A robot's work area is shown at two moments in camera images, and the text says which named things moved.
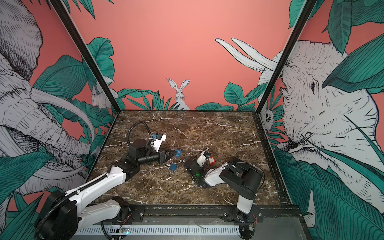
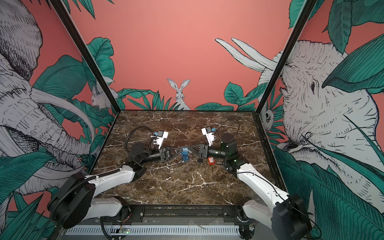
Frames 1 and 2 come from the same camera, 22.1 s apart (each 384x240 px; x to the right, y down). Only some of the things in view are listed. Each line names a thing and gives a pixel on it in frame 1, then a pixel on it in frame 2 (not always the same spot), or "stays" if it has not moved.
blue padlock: x=173 y=166 -> x=185 y=154
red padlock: x=212 y=160 stays
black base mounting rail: x=223 y=214 stays
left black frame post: x=62 y=12 stays
